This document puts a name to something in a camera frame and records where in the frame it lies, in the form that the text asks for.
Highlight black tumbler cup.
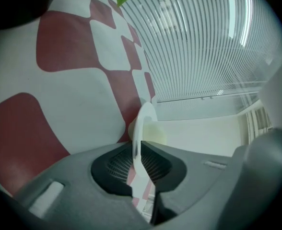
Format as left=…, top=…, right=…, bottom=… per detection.
left=0, top=0, right=61, bottom=31

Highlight white round plate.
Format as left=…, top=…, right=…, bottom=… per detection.
left=130, top=101, right=160, bottom=180

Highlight round table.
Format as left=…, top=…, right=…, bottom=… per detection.
left=0, top=0, right=157, bottom=201

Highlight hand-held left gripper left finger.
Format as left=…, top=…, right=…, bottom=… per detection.
left=11, top=141, right=153, bottom=230

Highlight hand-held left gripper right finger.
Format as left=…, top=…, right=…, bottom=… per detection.
left=141, top=126, right=282, bottom=230

